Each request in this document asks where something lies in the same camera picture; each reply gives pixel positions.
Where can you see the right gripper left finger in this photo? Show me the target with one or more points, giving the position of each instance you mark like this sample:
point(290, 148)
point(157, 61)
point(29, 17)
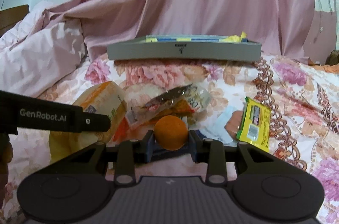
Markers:
point(129, 153)

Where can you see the pale pink quilt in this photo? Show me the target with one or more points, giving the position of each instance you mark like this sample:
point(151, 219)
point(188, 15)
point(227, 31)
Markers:
point(38, 51)

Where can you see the yellow white bread packet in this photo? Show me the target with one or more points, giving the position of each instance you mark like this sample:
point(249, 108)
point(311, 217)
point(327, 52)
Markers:
point(106, 99)

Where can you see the yellow green snack packet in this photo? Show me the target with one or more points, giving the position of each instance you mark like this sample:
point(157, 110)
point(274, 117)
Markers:
point(255, 124)

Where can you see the wooden headboard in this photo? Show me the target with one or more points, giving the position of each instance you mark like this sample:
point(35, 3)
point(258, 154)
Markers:
point(10, 17)

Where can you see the small orange fruit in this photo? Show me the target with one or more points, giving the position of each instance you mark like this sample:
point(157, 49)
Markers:
point(171, 133)

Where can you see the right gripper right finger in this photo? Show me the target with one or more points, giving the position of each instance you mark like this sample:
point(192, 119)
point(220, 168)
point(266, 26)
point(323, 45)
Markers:
point(211, 152)

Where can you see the grey rectangular tray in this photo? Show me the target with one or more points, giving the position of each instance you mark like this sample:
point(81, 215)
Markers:
point(184, 47)

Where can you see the orange cloth on bed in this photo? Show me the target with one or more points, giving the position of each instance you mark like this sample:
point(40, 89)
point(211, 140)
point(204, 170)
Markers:
point(334, 69)

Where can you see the round bun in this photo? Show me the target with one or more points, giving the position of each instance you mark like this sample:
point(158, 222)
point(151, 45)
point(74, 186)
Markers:
point(139, 95)

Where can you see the yellow wrapper in tray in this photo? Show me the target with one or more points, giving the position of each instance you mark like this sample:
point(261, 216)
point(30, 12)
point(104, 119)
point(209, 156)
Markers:
point(235, 38)

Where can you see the clear sausage pack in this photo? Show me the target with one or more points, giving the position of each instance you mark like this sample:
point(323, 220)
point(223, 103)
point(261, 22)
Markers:
point(227, 125)

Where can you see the floral bed cover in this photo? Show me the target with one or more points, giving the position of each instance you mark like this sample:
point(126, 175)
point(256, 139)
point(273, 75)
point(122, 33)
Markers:
point(303, 102)

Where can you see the white green jelly packet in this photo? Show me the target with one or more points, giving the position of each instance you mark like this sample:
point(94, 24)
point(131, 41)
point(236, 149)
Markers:
point(197, 97)

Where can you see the orange red biscuit packet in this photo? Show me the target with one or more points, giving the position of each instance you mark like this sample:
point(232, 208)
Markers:
point(172, 102)

